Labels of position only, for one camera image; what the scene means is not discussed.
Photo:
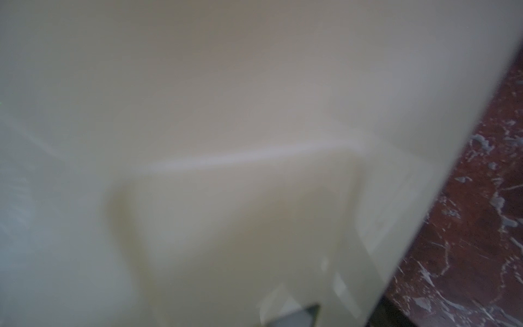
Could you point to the white wrap dispenser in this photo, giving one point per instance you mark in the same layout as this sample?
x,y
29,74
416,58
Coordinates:
x,y
229,163

